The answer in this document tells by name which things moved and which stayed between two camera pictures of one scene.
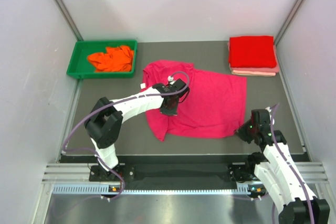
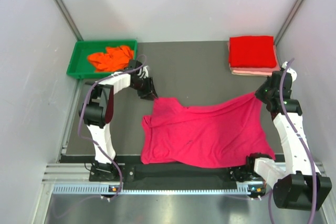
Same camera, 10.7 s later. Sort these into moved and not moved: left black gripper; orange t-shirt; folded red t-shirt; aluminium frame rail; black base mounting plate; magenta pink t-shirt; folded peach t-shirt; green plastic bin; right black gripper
Moved: magenta pink t-shirt; right black gripper; left black gripper
Not moved: aluminium frame rail; black base mounting plate; green plastic bin; orange t-shirt; folded red t-shirt; folded peach t-shirt
